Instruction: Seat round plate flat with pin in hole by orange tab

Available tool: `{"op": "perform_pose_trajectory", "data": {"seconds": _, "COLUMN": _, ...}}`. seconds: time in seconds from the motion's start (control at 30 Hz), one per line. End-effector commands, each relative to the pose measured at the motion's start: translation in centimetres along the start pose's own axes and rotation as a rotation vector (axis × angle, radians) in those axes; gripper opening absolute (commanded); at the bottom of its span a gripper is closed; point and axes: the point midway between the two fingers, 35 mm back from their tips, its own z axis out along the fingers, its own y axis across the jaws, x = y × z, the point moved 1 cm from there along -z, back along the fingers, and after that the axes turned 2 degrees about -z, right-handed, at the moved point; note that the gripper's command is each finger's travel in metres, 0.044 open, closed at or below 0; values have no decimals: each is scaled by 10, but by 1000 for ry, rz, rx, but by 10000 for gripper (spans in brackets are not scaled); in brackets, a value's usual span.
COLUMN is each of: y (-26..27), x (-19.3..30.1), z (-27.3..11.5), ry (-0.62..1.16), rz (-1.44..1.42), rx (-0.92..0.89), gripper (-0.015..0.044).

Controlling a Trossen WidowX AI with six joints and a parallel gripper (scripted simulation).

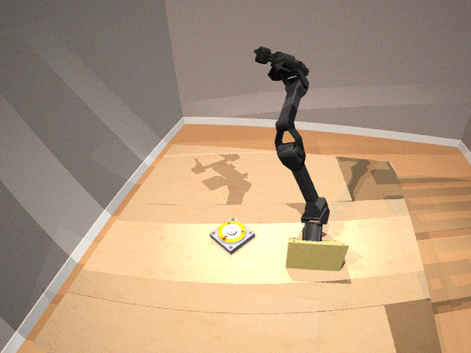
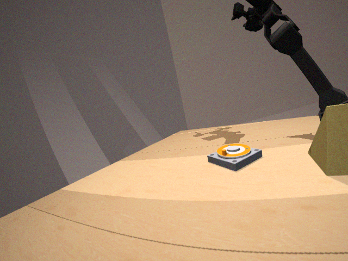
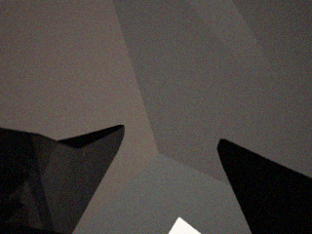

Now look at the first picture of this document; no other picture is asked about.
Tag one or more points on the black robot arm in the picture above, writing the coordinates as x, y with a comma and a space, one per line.
292, 155

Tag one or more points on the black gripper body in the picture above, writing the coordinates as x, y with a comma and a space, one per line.
263, 55

